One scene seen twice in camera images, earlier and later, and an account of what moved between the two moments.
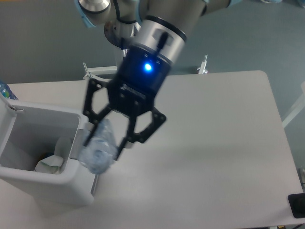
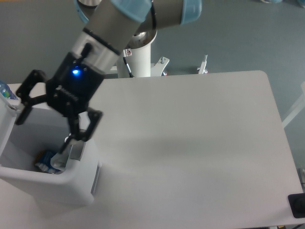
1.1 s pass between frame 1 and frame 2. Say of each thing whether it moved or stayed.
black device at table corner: stayed
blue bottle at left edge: stayed
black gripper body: moved
